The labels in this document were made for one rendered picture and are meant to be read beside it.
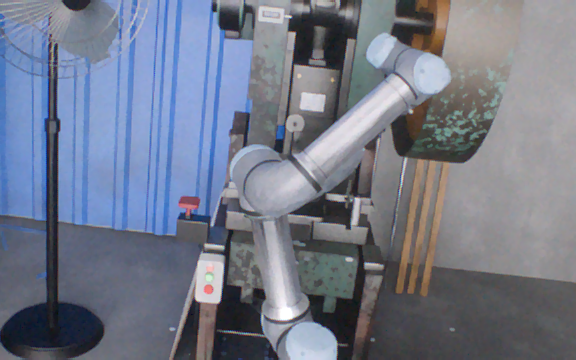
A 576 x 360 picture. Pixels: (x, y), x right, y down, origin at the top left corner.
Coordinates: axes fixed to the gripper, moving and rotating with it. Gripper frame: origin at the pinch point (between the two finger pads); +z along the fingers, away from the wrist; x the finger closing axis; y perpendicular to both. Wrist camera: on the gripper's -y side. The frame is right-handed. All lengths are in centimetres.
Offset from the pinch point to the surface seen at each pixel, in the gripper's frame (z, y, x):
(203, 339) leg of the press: 73, 11, 27
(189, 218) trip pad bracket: 53, 11, -6
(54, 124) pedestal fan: 89, 16, -61
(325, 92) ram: 12.3, -23.4, -21.0
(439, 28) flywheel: -21, -43, -20
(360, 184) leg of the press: 42, -59, 3
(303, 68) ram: 12.0, -18.8, -29.7
